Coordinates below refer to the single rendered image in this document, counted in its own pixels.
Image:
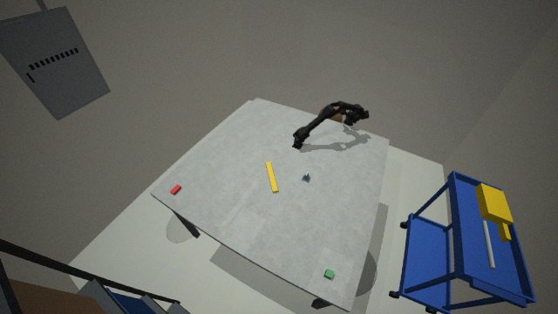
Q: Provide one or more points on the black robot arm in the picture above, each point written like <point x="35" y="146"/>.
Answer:
<point x="304" y="132"/>

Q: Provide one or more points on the small red block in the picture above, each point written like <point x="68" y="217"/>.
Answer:
<point x="175" y="189"/>

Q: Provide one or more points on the small green block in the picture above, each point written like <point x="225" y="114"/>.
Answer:
<point x="328" y="273"/>

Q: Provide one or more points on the yellow bar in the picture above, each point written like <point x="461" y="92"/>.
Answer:
<point x="271" y="177"/>

